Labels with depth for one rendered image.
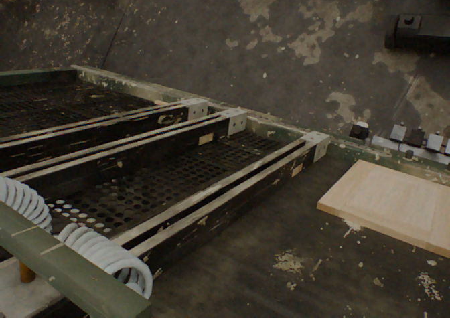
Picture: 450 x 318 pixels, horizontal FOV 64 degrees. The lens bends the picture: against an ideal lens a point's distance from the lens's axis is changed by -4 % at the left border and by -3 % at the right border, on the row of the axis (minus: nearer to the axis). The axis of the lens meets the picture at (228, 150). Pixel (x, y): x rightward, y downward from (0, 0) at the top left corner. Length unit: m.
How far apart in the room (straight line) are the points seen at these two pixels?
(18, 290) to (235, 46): 2.46
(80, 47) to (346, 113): 2.48
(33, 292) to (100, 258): 0.15
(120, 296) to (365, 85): 2.23
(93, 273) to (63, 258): 0.03
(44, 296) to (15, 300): 0.03
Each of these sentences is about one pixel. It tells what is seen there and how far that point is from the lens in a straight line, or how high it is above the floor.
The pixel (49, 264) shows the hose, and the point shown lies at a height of 1.98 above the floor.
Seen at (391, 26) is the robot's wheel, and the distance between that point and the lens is 2.34.
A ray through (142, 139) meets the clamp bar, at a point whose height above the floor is 1.36.
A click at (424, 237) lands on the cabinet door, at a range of 0.94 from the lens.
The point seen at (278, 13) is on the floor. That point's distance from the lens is 2.80.
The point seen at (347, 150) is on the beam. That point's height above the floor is 0.90.
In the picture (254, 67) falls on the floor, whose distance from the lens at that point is 2.63.
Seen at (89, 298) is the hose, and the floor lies 1.97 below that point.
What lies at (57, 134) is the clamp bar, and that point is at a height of 1.51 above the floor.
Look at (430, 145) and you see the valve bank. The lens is 1.46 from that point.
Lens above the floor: 2.16
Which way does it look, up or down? 61 degrees down
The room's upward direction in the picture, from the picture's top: 56 degrees counter-clockwise
